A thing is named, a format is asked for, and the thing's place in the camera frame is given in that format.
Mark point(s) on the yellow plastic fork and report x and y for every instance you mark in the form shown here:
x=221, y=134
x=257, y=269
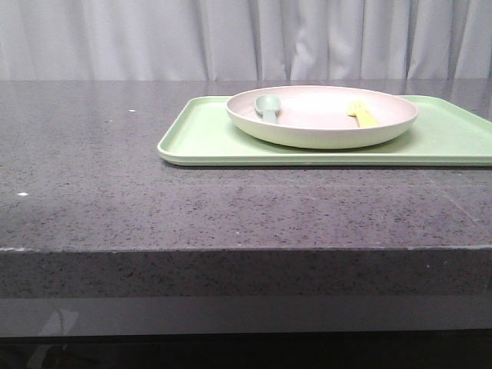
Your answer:
x=359, y=110

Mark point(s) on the sage green spoon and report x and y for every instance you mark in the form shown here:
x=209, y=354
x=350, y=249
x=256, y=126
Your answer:
x=268, y=107

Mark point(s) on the light green serving tray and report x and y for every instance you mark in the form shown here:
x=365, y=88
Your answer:
x=443, y=135

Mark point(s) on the beige round plate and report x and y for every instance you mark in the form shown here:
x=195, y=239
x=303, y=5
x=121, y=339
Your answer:
x=316, y=116

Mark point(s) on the white pleated curtain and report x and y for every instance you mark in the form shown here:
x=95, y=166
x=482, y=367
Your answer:
x=244, y=40

